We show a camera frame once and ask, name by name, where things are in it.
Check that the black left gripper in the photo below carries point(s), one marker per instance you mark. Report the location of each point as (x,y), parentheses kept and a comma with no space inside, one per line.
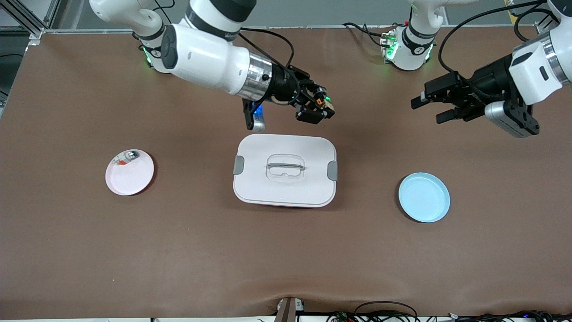
(488,80)

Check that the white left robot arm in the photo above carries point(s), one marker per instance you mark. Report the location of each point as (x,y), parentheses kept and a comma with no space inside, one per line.
(540,67)

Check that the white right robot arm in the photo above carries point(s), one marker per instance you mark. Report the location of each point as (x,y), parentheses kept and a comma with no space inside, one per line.
(205,58)

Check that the pale pink round plate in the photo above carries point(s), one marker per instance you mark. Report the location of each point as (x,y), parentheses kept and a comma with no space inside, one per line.
(129,179)

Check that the white lidded pink box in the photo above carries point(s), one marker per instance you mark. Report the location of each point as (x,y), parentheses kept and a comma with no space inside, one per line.
(286,192)

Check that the black and orange switch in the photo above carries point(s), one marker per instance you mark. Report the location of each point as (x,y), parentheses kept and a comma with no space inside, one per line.
(322,105)

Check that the light blue round plate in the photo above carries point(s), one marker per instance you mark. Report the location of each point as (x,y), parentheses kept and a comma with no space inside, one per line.
(424,199)

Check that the aluminium frame post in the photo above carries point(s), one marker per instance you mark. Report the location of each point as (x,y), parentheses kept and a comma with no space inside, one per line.
(27,18)

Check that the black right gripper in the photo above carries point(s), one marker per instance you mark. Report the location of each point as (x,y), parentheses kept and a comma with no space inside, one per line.
(284,86)

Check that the white and grey switch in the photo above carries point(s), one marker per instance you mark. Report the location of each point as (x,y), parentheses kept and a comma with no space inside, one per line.
(127,157)

